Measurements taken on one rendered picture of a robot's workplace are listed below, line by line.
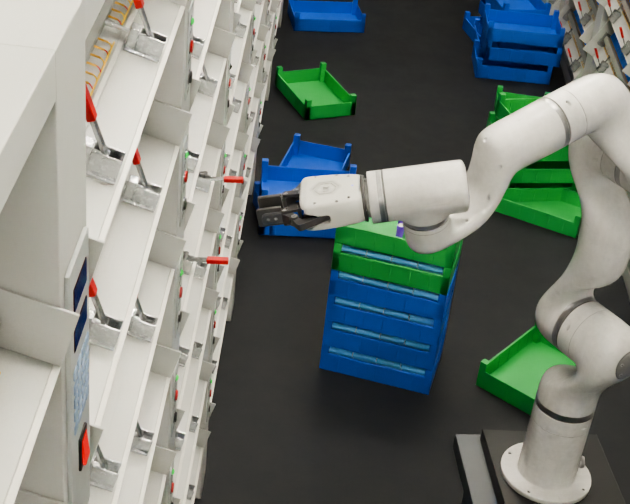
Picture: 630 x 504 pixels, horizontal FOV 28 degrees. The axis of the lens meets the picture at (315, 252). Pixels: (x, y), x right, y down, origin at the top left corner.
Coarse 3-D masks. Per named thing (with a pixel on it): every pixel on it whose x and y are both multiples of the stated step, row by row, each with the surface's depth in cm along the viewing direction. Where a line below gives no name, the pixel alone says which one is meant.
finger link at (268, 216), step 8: (264, 208) 199; (272, 208) 198; (280, 208) 198; (264, 216) 198; (272, 216) 198; (280, 216) 198; (288, 216) 197; (296, 216) 197; (264, 224) 200; (272, 224) 200; (280, 224) 200; (288, 224) 198
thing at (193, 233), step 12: (216, 132) 238; (228, 132) 238; (216, 144) 240; (204, 156) 236; (216, 156) 237; (204, 168) 232; (216, 168) 234; (204, 192) 225; (204, 204) 222; (192, 216) 218; (204, 216) 219; (192, 228) 215; (192, 240) 212; (192, 252) 209; (192, 276) 203; (180, 324) 188
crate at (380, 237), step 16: (352, 224) 321; (368, 224) 322; (384, 224) 322; (336, 240) 313; (352, 240) 312; (368, 240) 311; (384, 240) 309; (400, 240) 308; (400, 256) 310; (416, 256) 309; (432, 256) 308; (448, 256) 307
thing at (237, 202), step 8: (240, 200) 327; (232, 208) 329; (240, 208) 329; (232, 216) 328; (232, 224) 325; (232, 232) 322; (232, 240) 319; (224, 248) 315; (224, 256) 312; (224, 272) 306; (224, 280) 304; (224, 288) 301; (216, 304) 293; (216, 320) 290; (216, 328) 287; (216, 336) 277; (216, 344) 278
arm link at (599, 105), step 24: (552, 96) 205; (576, 96) 205; (600, 96) 206; (624, 96) 209; (576, 120) 204; (600, 120) 207; (624, 120) 210; (600, 144) 213; (624, 144) 211; (624, 168) 213
